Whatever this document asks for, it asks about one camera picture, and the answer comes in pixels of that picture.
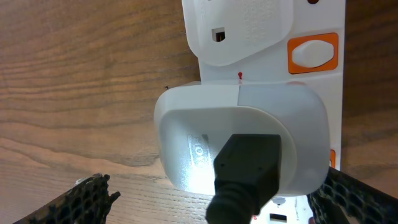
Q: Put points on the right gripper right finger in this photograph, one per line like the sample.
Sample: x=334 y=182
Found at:
x=342 y=196

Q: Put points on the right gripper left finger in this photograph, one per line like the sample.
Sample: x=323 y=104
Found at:
x=88 y=202

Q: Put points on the white USB charger adapter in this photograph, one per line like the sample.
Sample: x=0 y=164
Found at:
x=213 y=134

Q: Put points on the white power strip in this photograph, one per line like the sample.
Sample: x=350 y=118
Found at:
x=285 y=58

